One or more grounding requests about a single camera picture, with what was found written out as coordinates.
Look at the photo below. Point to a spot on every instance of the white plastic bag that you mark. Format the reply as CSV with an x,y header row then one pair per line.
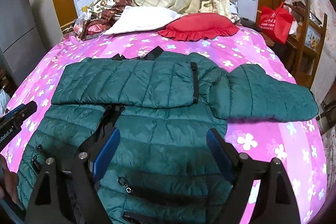
x,y
4,103

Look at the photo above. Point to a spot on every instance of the pink floral bed sheet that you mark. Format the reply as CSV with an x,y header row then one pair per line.
x,y
262,140

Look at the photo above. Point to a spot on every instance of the clear plastic bag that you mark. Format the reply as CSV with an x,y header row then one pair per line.
x,y
81,24

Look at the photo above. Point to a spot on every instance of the white pillow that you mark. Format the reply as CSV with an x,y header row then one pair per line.
x,y
139,19

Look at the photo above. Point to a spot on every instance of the floral curtain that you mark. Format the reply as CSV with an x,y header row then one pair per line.
x,y
324,3

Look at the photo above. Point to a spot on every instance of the person's left hand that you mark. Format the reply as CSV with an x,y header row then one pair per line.
x,y
8,182

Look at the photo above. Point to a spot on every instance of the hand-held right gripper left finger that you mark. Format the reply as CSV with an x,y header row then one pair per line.
x,y
106,153

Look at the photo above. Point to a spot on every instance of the grey refrigerator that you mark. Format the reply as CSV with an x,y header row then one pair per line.
x,y
15,29

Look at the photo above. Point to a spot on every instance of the red shopping bag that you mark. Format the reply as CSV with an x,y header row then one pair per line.
x,y
274,24

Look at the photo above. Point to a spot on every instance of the red ruffled pillow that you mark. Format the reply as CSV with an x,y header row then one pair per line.
x,y
199,26

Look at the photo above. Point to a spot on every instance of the dark wooden chair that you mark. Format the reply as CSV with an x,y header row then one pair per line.
x,y
328,108

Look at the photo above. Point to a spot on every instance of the pink floral cloth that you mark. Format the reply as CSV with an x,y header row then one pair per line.
x,y
292,1

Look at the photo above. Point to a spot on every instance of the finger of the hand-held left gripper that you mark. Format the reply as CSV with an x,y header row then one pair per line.
x,y
14,110
26,111

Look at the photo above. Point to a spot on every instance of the black box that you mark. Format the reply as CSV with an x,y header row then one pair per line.
x,y
248,22

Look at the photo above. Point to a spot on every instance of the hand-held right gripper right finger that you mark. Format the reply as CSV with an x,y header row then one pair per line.
x,y
218,153

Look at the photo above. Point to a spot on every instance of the green puffer jacket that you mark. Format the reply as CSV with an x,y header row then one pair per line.
x,y
162,134

